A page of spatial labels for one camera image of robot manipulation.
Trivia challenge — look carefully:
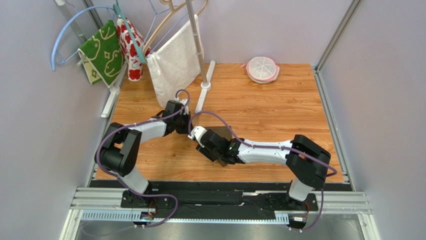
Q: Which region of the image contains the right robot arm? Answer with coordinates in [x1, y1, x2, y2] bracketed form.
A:
[190, 126, 331, 202]

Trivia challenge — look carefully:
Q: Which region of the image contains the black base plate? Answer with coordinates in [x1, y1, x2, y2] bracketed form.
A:
[89, 179, 354, 221]

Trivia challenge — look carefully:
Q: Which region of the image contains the metal drying rack stand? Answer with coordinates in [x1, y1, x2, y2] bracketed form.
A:
[185, 0, 216, 113]

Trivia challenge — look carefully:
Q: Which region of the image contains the green patterned towel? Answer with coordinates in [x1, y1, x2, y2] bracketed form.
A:
[77, 19, 125, 87]

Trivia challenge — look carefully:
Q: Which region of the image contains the white towel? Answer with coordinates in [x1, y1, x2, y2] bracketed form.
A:
[146, 21, 200, 108]

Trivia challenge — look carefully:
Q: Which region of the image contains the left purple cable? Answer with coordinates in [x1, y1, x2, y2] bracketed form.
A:
[95, 88, 191, 231]

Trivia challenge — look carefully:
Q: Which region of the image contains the red white patterned cloth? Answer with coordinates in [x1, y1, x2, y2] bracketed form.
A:
[116, 18, 145, 82]

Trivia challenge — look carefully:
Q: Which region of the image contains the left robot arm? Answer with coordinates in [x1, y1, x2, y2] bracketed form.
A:
[94, 99, 191, 197]

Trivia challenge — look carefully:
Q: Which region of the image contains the white pink lidded container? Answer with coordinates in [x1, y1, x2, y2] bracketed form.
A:
[245, 56, 280, 84]

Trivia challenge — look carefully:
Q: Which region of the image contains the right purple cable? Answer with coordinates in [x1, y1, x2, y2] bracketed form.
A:
[187, 110, 338, 233]

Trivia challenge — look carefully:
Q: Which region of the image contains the teal hanger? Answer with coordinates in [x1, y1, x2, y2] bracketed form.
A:
[113, 0, 146, 64]

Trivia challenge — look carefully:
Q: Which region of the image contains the aluminium frame rail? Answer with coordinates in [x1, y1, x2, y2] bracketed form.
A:
[314, 0, 363, 73]

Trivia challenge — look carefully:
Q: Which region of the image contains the light blue hanger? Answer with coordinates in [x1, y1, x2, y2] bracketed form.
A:
[50, 4, 116, 72]

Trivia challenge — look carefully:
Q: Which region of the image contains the purple cable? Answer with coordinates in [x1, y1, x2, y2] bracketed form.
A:
[187, 110, 338, 233]
[95, 88, 191, 231]

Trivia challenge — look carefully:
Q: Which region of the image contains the brown cloth napkin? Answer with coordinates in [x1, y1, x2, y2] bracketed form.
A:
[209, 126, 233, 167]

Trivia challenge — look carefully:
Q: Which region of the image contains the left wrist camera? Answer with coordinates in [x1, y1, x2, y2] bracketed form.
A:
[174, 97, 190, 115]

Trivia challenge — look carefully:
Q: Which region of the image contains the beige wooden hanger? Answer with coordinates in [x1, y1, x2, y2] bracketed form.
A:
[142, 0, 193, 54]

